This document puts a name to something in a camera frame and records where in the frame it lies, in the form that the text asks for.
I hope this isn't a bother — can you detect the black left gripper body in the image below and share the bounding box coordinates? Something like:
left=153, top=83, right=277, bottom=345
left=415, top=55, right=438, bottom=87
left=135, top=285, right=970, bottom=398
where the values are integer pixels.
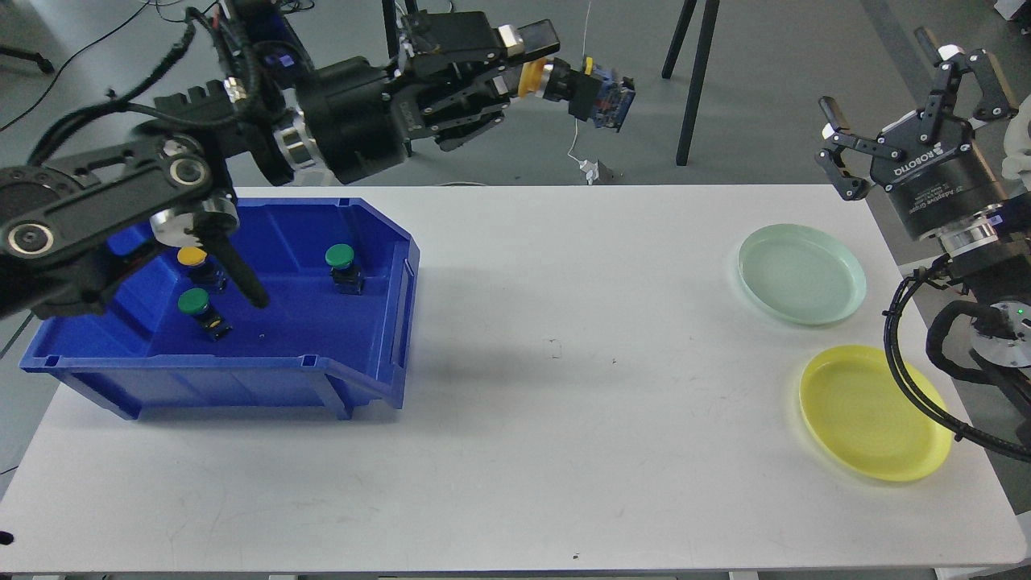
left=295, top=56, right=431, bottom=184

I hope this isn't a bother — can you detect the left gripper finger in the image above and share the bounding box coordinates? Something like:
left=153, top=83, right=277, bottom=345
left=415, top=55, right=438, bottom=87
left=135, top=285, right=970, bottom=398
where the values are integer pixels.
left=410, top=68, right=520, bottom=151
left=417, top=11, right=561, bottom=76

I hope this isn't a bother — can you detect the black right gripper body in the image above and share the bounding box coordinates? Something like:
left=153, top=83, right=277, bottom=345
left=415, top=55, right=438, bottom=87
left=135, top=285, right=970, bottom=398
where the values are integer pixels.
left=870, top=113, right=1008, bottom=241

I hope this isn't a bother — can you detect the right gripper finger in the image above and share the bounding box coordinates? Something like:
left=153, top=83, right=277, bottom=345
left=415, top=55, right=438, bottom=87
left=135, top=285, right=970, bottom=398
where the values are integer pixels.
left=914, top=26, right=1021, bottom=138
left=814, top=95, right=891, bottom=202

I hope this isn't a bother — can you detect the yellow push button switch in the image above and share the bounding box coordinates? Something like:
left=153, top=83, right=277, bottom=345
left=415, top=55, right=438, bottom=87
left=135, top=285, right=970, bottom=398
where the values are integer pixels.
left=516, top=56, right=636, bottom=132

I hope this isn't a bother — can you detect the green push button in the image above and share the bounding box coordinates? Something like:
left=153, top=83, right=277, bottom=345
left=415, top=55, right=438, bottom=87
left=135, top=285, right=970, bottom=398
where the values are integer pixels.
left=176, top=288, right=233, bottom=342
left=324, top=243, right=365, bottom=295

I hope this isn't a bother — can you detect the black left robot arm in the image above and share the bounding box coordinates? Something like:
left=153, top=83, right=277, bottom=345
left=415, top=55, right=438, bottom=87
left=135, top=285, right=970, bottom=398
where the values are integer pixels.
left=2, top=1, right=560, bottom=320

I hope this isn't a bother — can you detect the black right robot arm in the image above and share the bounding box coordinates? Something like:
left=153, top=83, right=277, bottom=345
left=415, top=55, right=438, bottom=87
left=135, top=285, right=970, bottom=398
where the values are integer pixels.
left=814, top=28, right=1029, bottom=417

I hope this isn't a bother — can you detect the light green plate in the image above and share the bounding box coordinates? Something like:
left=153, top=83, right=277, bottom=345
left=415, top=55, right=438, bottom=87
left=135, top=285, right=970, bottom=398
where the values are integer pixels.
left=735, top=223, right=867, bottom=326

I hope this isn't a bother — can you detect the yellow push button in corner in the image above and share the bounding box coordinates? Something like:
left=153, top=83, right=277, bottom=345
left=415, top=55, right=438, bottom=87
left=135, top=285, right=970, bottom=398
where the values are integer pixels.
left=176, top=246, right=228, bottom=293

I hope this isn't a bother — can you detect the yellow plate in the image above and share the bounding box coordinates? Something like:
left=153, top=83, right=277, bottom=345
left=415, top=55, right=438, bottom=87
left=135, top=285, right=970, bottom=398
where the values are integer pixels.
left=797, top=345, right=953, bottom=483

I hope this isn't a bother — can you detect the black tripod left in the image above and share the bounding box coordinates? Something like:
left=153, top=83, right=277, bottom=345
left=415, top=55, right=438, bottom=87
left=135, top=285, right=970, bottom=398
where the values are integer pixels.
left=380, top=0, right=433, bottom=158

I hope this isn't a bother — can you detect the black tripod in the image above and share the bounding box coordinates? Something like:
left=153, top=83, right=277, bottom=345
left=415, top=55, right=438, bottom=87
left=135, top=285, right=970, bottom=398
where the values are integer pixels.
left=380, top=0, right=433, bottom=158
left=660, top=1, right=722, bottom=168

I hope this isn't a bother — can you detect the white chair base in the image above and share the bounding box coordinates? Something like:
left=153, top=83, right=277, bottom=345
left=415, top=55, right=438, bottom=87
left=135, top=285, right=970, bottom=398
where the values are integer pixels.
left=1000, top=94, right=1030, bottom=191

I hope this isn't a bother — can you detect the blue plastic storage bin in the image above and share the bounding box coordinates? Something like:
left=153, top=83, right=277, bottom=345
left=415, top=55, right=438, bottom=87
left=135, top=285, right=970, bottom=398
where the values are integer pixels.
left=21, top=198, right=420, bottom=420

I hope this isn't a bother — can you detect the black tripod right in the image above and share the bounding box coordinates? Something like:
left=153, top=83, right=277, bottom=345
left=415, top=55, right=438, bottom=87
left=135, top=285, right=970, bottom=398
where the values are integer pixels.
left=660, top=1, right=722, bottom=168

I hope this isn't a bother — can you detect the white cable with plug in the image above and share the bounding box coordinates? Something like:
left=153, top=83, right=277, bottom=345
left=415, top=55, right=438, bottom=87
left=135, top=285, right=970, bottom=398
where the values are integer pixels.
left=566, top=0, right=617, bottom=186

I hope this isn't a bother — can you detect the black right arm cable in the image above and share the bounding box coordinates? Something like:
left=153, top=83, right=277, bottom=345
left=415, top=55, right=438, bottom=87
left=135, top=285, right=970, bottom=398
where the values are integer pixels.
left=883, top=258, right=1031, bottom=464

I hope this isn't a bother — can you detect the black floor cable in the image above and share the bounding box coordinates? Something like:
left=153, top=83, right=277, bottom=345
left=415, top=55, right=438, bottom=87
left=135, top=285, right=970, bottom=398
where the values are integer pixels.
left=0, top=0, right=220, bottom=131

